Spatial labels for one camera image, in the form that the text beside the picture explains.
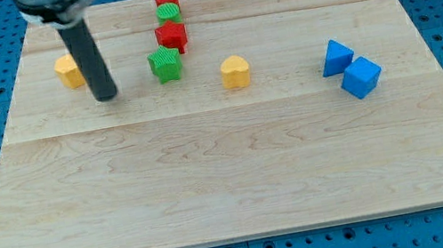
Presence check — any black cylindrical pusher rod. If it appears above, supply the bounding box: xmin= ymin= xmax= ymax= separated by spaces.
xmin=57 ymin=20 xmax=118 ymax=102

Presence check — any wooden board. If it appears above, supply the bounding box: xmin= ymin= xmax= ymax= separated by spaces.
xmin=0 ymin=0 xmax=443 ymax=248

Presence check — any red star block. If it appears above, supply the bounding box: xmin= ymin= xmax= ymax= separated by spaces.
xmin=155 ymin=20 xmax=188 ymax=54

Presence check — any blue triangle block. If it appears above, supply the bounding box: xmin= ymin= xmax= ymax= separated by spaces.
xmin=322 ymin=39 xmax=354 ymax=77

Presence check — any green star block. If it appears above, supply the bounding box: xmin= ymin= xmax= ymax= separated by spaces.
xmin=147 ymin=45 xmax=183 ymax=84

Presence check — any green cylinder block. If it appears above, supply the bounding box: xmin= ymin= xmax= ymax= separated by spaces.
xmin=155 ymin=2 xmax=182 ymax=26

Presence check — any blue cube block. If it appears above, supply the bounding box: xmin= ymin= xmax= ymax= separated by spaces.
xmin=341 ymin=56 xmax=382 ymax=99

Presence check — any yellow hexagon block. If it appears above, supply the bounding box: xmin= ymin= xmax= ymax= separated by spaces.
xmin=53 ymin=54 xmax=85 ymax=89

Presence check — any yellow heart block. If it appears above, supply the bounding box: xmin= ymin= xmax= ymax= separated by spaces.
xmin=220 ymin=55 xmax=251 ymax=89

